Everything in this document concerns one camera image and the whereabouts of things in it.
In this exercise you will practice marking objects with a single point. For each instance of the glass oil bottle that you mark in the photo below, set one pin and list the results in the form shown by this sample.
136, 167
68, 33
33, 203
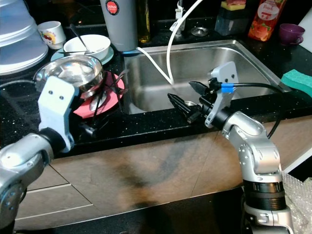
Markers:
143, 22

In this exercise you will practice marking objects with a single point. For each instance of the round steel countertop fitting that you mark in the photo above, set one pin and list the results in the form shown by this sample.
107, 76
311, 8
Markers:
199, 31

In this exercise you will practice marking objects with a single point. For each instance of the white mug with fruit print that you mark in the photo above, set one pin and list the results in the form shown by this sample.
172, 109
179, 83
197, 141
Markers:
51, 34

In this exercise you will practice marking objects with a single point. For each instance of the red juice carton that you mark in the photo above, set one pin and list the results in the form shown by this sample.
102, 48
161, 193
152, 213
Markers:
265, 19

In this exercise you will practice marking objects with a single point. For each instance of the grey jug with round label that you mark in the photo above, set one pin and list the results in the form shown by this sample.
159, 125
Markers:
119, 27

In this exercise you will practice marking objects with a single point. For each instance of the brown kitchen cabinet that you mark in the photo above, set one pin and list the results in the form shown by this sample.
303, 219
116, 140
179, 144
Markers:
151, 165

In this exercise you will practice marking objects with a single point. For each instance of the green sponge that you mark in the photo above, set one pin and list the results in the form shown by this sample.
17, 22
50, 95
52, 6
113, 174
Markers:
297, 82

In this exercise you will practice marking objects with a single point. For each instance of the teal saucer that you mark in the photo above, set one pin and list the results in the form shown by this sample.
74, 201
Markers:
111, 55

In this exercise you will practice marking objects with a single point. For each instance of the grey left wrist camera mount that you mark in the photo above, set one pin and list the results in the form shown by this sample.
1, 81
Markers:
58, 105

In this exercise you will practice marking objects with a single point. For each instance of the white appliance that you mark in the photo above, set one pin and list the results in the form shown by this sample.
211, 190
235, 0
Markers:
308, 24

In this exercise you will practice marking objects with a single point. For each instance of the dark thin cutlery stick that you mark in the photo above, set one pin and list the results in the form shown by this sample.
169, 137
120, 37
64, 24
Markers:
117, 87

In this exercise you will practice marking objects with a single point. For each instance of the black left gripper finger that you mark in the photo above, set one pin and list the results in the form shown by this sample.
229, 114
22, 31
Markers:
113, 95

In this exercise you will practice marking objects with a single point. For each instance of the yellow and pink sponge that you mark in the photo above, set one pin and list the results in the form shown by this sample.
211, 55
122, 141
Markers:
234, 4

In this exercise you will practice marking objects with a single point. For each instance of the stainless steel sink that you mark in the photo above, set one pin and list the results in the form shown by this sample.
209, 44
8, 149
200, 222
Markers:
204, 63

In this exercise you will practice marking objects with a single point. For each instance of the metal faucet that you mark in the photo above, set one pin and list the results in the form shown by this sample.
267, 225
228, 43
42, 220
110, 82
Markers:
180, 17

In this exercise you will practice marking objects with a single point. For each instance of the stainless steel bowl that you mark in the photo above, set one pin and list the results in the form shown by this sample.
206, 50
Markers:
73, 70

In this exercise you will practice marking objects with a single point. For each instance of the pink plate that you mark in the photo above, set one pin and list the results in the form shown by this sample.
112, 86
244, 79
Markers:
117, 106

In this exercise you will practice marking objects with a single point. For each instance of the purple cup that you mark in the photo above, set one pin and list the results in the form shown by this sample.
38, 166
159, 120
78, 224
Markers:
290, 33

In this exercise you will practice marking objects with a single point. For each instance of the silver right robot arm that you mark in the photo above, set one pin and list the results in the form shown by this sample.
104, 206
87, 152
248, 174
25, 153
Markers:
258, 151

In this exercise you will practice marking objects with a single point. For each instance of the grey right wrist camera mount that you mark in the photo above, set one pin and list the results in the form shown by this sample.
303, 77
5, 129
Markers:
224, 78

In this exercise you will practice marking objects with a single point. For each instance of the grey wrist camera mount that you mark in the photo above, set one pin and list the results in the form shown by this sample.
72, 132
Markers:
58, 105
224, 78

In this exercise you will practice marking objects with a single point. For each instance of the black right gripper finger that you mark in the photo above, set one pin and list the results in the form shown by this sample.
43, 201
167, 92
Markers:
198, 88
180, 105

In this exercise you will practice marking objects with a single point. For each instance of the black sponge holder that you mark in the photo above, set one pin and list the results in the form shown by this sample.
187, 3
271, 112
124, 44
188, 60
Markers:
231, 22

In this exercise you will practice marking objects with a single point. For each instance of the white ceramic bowl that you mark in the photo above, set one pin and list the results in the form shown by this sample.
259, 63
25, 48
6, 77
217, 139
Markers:
95, 44

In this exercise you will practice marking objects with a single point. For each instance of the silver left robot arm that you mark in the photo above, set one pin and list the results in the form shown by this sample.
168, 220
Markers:
24, 161

